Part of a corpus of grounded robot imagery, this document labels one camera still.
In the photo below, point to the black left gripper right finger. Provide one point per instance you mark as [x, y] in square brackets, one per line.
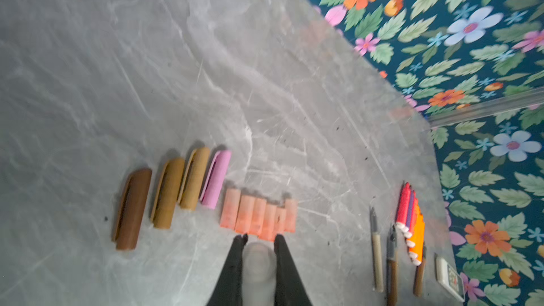
[289, 286]

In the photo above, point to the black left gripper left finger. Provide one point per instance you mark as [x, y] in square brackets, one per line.
[228, 289]

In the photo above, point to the translucent pink pen cap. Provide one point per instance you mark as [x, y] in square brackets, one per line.
[230, 208]

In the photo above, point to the brown cap beige marker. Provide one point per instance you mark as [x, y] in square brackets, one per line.
[377, 253]

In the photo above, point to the dark brown marker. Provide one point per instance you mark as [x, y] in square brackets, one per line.
[392, 268]

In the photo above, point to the dark tan marker cap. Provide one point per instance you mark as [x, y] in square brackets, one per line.
[167, 193]

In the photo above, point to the pink red highlighter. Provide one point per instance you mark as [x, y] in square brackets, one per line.
[403, 208]

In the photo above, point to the orange highlighter group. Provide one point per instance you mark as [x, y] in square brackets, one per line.
[419, 239]

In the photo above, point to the purple highlighter pen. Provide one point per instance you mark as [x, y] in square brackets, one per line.
[410, 213]

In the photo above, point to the lilac cap brown marker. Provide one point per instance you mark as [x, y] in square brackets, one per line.
[420, 276]

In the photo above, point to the white remote control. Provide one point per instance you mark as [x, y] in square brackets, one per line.
[449, 278]

